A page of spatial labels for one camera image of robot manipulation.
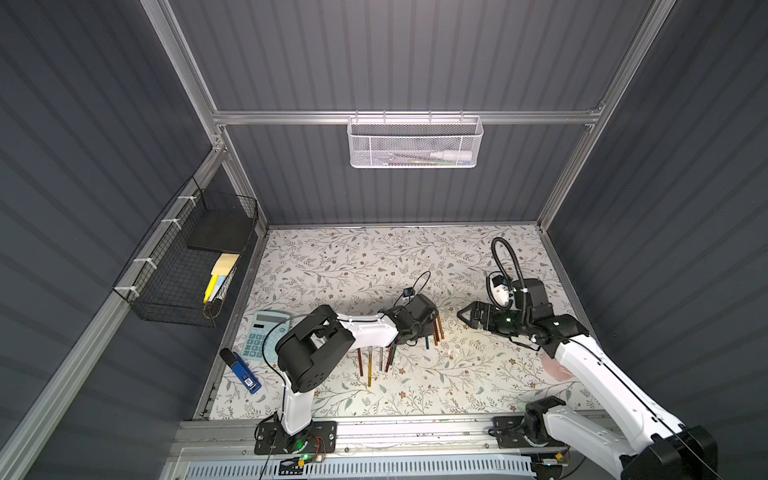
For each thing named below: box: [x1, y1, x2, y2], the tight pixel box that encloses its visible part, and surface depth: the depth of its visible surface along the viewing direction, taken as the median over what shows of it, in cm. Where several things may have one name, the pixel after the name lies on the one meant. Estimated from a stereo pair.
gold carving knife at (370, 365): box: [368, 345, 373, 387], surface depth 87 cm
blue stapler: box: [219, 348, 262, 394], surface depth 82 cm
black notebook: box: [187, 206, 253, 253], surface depth 81 cm
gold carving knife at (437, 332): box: [434, 318, 441, 346], surface depth 93 cm
